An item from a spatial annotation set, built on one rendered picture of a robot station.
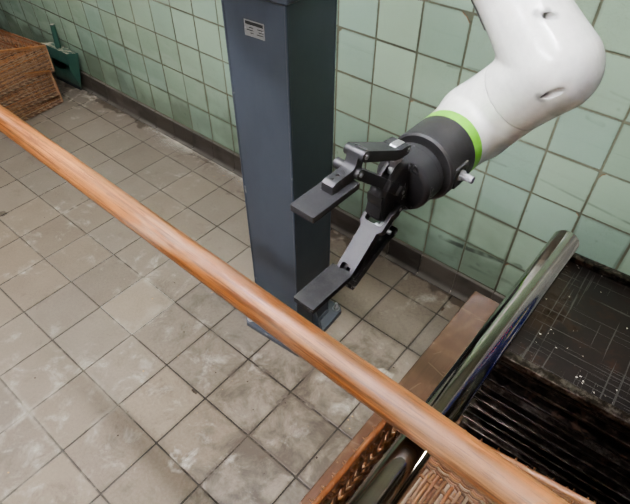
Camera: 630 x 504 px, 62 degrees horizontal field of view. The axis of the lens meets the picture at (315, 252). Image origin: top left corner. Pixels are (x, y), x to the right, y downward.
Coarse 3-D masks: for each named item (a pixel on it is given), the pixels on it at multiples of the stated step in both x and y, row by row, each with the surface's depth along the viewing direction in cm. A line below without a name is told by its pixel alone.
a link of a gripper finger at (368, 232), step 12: (396, 204) 62; (396, 216) 62; (360, 228) 63; (372, 228) 62; (384, 228) 62; (360, 240) 63; (372, 240) 62; (348, 252) 63; (360, 252) 62; (348, 264) 64; (360, 264) 63
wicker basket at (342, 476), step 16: (384, 432) 90; (400, 432) 99; (368, 448) 88; (384, 448) 101; (352, 464) 85; (368, 464) 96; (432, 464) 97; (336, 480) 83; (352, 480) 93; (432, 480) 98; (448, 480) 97; (464, 480) 93; (544, 480) 77; (320, 496) 81; (336, 496) 89; (416, 496) 95; (448, 496) 95; (464, 496) 95; (480, 496) 92; (560, 496) 76; (576, 496) 74
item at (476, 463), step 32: (0, 128) 71; (32, 128) 69; (64, 160) 64; (96, 192) 60; (128, 224) 57; (160, 224) 55; (192, 256) 52; (224, 288) 50; (256, 288) 49; (256, 320) 48; (288, 320) 46; (320, 352) 44; (352, 352) 44; (352, 384) 42; (384, 384) 42; (384, 416) 41; (416, 416) 40; (448, 448) 38; (480, 448) 38; (480, 480) 37; (512, 480) 36
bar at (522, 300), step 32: (544, 256) 56; (512, 288) 54; (544, 288) 54; (512, 320) 50; (480, 352) 48; (448, 384) 45; (480, 384) 46; (448, 416) 44; (416, 448) 41; (384, 480) 40
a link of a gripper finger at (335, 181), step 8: (352, 144) 51; (352, 160) 51; (344, 168) 52; (352, 168) 51; (328, 176) 51; (336, 176) 51; (344, 176) 51; (352, 176) 52; (328, 184) 50; (336, 184) 50; (344, 184) 51; (328, 192) 51; (336, 192) 51
